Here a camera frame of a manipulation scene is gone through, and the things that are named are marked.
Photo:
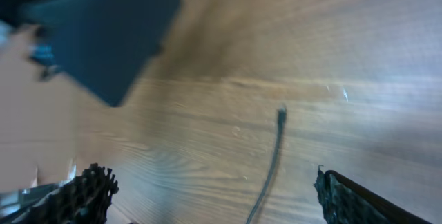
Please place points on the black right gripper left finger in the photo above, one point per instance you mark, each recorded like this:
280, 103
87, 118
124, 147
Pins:
85, 199

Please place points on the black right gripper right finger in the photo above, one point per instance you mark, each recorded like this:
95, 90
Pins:
344, 201

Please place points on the dark blue smartphone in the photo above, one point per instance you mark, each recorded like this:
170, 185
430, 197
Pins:
103, 44

